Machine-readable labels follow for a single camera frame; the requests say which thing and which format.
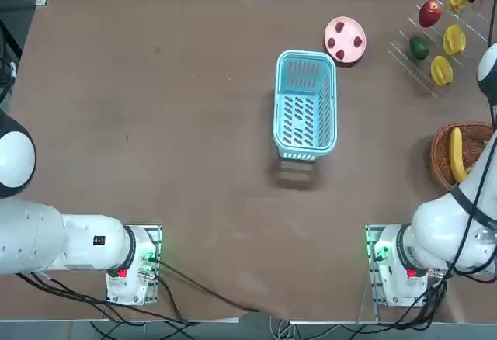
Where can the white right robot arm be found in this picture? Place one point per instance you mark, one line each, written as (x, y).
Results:
(438, 231)

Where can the yellow banana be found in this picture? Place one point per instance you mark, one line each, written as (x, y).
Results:
(457, 153)

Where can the brown wicker basket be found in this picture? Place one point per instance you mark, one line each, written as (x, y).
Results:
(440, 153)

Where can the pink round plate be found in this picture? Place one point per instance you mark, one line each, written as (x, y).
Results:
(349, 33)

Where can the clear acrylic step stand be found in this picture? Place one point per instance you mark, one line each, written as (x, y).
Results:
(427, 76)

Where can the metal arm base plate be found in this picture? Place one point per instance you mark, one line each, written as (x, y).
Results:
(157, 235)
(370, 239)

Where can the red strawberry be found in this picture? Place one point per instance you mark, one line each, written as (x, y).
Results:
(358, 41)
(341, 54)
(340, 26)
(332, 42)

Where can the red apple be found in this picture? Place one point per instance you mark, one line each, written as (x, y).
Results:
(429, 14)

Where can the green avocado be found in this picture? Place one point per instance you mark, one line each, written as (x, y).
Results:
(418, 47)

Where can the blue plastic basket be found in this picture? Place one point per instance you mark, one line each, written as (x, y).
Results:
(303, 122)

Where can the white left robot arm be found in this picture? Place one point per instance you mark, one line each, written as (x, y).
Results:
(77, 239)

